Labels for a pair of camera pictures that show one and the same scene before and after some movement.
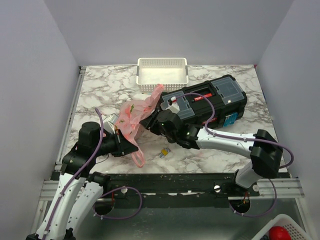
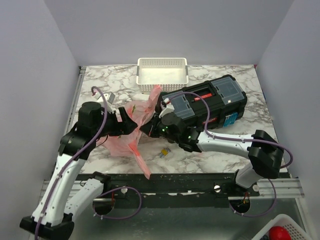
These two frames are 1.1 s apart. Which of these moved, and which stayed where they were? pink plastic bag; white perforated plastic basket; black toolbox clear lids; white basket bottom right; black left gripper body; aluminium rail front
Moved: black left gripper body; pink plastic bag
Stayed: white basket bottom right; black toolbox clear lids; aluminium rail front; white perforated plastic basket
